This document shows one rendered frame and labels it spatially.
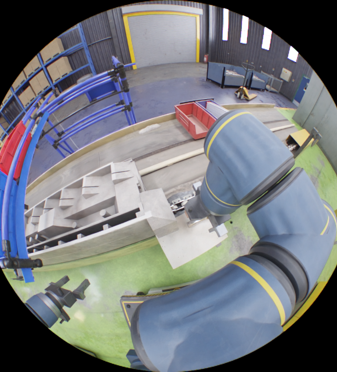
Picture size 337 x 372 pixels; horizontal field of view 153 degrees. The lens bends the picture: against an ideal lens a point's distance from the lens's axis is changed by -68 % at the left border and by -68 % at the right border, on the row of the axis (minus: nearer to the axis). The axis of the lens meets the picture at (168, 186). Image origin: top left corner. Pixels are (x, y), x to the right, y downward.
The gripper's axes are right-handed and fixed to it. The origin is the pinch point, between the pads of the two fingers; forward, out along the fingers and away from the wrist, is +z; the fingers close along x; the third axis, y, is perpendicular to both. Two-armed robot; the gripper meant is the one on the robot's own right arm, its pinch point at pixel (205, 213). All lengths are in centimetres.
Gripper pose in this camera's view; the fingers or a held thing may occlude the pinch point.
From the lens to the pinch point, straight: 49.2
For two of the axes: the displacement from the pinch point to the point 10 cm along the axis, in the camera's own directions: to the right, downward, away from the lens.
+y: 9.2, -3.6, 1.2
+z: 0.6, 4.5, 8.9
